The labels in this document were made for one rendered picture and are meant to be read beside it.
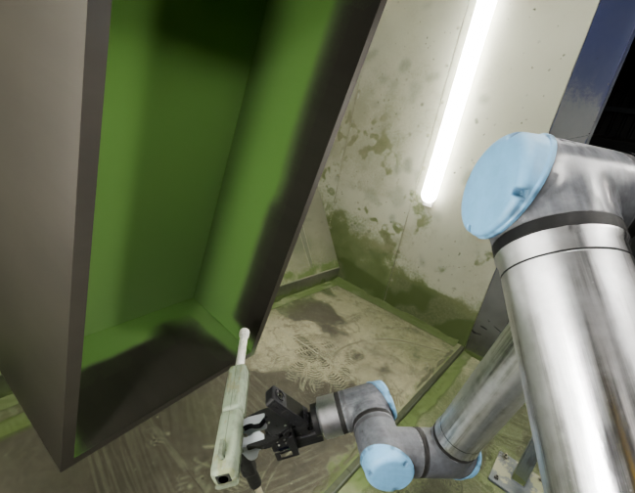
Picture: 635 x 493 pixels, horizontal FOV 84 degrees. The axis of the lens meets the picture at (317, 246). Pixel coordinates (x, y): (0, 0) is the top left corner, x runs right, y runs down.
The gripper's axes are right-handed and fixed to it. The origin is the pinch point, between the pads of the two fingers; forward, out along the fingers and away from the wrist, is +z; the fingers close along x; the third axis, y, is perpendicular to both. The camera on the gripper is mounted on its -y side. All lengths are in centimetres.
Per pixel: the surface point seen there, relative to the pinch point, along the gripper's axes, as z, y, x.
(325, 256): -39, 54, 200
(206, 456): 29, 46, 38
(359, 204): -75, 20, 201
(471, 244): -129, 44, 137
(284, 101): -32, -65, 46
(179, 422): 41, 40, 53
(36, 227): 14, -56, 0
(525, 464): -90, 92, 31
